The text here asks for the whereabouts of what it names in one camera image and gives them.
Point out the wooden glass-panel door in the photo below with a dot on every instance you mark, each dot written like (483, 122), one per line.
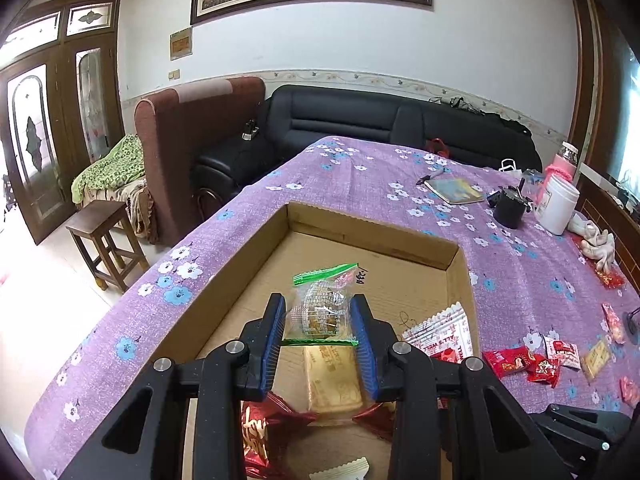
(65, 125)

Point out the black leather sofa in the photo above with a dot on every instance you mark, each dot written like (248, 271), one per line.
(340, 120)

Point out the clear green-edged snack packet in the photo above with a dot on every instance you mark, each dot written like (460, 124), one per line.
(320, 310)

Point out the yellow notebook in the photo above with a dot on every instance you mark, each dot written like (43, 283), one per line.
(455, 191)

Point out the black pen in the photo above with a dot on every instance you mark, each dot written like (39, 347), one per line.
(430, 176)

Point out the grey phone stand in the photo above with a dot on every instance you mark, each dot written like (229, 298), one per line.
(633, 319)

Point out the golden snack packet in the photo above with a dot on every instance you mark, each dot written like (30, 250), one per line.
(332, 380)
(597, 358)

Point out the cardboard box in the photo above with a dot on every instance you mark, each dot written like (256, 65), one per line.
(350, 260)

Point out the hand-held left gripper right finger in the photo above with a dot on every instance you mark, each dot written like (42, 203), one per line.
(364, 347)

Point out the etched glass panel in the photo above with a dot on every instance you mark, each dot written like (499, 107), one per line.
(625, 120)

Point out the pink clear-window bread packet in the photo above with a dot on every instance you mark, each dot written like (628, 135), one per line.
(613, 322)

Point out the large red foil snack packet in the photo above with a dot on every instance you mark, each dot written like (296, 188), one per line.
(255, 435)

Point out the white bag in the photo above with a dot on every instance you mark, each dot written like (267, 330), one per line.
(508, 166)

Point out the white work glove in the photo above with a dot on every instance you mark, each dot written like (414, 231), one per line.
(602, 250)
(580, 223)

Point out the red foil bag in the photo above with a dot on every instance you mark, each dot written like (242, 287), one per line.
(607, 277)

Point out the white red zigzag-edged packet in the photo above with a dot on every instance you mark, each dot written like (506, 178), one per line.
(440, 327)

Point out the black cup device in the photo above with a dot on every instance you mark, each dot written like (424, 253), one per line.
(510, 210)

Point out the small wall frame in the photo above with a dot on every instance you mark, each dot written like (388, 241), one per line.
(181, 43)

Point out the beige patterned cloth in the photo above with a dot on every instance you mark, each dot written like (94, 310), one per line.
(137, 207)

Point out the green blanket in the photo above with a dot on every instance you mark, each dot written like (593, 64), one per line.
(110, 165)

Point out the clear plastic cup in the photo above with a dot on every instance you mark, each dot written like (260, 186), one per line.
(532, 181)

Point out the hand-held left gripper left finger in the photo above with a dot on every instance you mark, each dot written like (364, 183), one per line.
(275, 342)

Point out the dark cloth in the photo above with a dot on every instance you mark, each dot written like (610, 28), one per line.
(500, 121)

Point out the purple floral tablecloth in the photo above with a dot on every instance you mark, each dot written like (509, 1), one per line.
(350, 175)

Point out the small metal object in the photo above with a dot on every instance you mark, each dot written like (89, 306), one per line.
(248, 131)

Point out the white plastic jar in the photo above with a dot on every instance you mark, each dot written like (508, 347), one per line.
(556, 207)

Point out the brown armchair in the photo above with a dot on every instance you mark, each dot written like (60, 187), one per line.
(190, 135)

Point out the pink sleeved thermos bottle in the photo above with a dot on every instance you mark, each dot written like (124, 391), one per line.
(561, 167)

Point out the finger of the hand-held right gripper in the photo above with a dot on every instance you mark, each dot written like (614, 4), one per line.
(590, 435)

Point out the wooden stool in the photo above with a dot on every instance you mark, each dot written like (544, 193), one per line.
(97, 215)

